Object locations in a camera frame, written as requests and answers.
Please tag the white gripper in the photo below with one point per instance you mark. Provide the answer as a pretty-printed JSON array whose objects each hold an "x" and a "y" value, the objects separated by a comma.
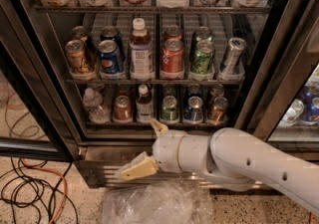
[{"x": 164, "y": 149}]

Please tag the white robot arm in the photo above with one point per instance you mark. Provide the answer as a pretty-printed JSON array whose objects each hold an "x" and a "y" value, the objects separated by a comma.
[{"x": 230, "y": 158}]

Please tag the green can bottom shelf front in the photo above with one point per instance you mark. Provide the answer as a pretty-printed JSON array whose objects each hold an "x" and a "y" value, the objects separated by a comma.
[{"x": 169, "y": 109}]

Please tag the small tea bottle bottom shelf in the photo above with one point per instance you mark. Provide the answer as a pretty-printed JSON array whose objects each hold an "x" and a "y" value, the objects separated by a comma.
[{"x": 145, "y": 106}]

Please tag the copper can bottom shelf front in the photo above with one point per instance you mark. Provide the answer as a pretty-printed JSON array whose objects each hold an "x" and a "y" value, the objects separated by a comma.
[{"x": 122, "y": 109}]

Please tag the blue can bottom shelf front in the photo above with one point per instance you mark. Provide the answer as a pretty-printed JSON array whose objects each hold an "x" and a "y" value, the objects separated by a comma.
[{"x": 193, "y": 112}]

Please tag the bronze can bottom shelf front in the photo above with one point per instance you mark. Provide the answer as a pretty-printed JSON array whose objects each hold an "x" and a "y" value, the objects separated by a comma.
[{"x": 218, "y": 109}]

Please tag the tall tea bottle white cap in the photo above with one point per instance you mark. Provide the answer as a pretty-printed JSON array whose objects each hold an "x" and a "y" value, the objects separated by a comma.
[{"x": 141, "y": 51}]

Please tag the gold brown can middle shelf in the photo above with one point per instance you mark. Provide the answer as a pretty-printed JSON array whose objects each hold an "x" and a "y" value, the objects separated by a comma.
[{"x": 78, "y": 57}]

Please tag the open fridge door left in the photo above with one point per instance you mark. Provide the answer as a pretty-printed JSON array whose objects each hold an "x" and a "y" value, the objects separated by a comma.
[{"x": 31, "y": 80}]

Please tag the right fridge glass door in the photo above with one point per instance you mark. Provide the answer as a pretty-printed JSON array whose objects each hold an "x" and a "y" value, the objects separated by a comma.
[{"x": 281, "y": 64}]

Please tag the clear plastic bag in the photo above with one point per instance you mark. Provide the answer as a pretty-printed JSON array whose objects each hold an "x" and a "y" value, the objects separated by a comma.
[{"x": 166, "y": 202}]

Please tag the red soda can front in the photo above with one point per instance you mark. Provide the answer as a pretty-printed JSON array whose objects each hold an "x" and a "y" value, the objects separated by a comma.
[{"x": 172, "y": 56}]

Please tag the green soda can front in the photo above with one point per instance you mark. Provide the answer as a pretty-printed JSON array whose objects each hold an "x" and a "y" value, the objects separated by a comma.
[{"x": 201, "y": 57}]

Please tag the blue pepsi can front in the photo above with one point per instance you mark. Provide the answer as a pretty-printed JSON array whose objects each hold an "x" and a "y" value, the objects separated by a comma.
[{"x": 110, "y": 57}]

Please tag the red can middle rear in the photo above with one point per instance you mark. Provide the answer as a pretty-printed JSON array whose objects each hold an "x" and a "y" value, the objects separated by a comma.
[{"x": 173, "y": 32}]

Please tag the blue can middle rear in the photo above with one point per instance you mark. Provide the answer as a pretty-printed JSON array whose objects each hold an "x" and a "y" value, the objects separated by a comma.
[{"x": 111, "y": 32}]

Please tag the green can middle rear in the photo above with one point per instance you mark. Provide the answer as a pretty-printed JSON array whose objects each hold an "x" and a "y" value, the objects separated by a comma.
[{"x": 201, "y": 33}]

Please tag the silver slim can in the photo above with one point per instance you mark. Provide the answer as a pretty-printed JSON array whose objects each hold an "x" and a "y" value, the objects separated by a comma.
[{"x": 234, "y": 49}]

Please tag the dark can middle rear left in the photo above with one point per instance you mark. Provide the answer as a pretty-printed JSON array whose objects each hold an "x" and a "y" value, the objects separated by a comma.
[{"x": 81, "y": 33}]

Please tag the blue can behind right door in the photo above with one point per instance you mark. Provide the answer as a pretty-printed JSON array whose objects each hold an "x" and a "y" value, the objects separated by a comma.
[{"x": 310, "y": 114}]

